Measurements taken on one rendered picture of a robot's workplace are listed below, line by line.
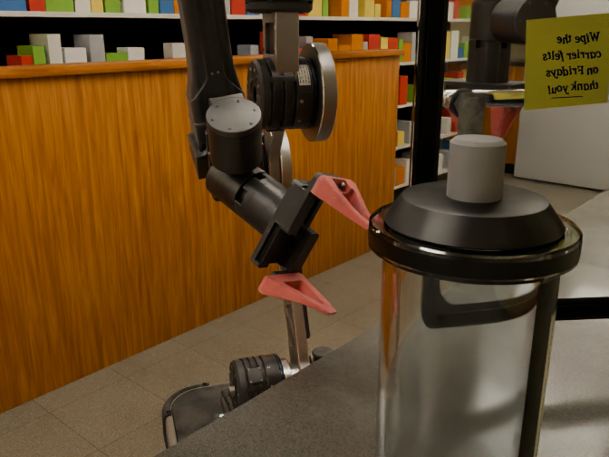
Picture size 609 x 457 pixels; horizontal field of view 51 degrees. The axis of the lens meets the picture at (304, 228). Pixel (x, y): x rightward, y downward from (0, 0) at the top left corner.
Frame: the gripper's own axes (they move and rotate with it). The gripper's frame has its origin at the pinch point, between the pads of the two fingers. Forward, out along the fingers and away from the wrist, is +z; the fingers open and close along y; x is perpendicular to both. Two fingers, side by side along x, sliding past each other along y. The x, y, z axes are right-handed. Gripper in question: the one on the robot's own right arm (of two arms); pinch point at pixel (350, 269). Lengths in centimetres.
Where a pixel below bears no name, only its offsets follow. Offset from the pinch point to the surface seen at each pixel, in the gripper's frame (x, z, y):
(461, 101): -5.3, 3.0, 19.6
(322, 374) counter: -3.4, 4.5, -9.1
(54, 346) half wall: 90, -120, -122
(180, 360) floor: 132, -97, -118
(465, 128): -4.4, 4.2, 17.8
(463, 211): -27.5, 14.8, 15.1
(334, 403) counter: -6.9, 8.2, -8.6
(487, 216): -27.5, 15.9, 15.5
